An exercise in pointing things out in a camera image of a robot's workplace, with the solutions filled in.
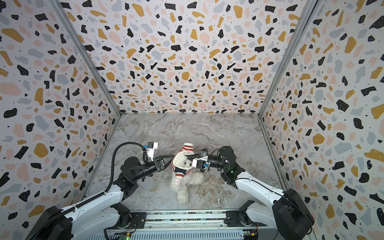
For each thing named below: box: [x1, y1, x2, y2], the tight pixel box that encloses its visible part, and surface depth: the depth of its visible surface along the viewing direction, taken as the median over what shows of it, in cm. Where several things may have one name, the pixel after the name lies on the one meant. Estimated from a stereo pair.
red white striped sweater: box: [171, 142, 194, 177], surface depth 70 cm
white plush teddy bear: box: [170, 151, 204, 205], surface depth 72 cm
